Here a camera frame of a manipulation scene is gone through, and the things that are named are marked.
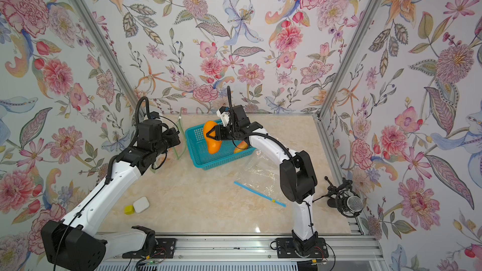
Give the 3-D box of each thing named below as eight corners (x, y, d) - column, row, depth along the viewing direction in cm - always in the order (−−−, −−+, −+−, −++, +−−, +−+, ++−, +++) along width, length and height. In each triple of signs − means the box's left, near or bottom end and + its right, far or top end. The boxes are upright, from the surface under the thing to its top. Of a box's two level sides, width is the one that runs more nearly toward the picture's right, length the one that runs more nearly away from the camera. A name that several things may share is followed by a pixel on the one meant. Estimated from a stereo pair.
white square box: (138, 214, 84) (136, 212, 83) (134, 204, 87) (131, 203, 85) (150, 205, 87) (149, 204, 85) (146, 197, 89) (144, 195, 88)
